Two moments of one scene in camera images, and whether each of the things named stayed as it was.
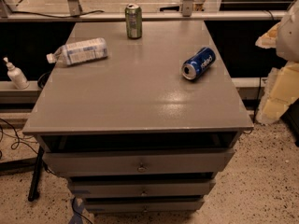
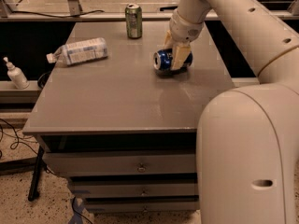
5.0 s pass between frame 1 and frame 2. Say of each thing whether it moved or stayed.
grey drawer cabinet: stayed
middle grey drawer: stayed
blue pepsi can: moved
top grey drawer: stayed
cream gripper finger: moved
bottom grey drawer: stayed
